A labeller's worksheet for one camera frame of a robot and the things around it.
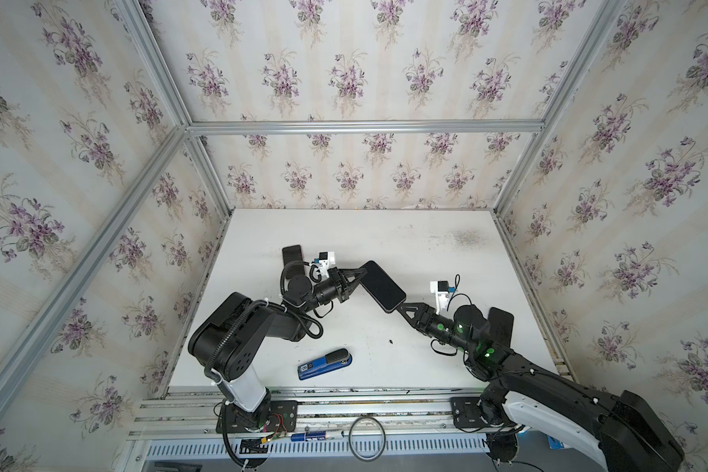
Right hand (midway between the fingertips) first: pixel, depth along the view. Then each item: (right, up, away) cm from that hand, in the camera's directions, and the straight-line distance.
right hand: (395, 312), depth 75 cm
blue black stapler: (-17, -15, +5) cm, 23 cm away
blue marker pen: (-20, -28, -6) cm, 35 cm away
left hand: (-7, +10, +2) cm, 12 cm away
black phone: (-3, +6, +2) cm, 7 cm away
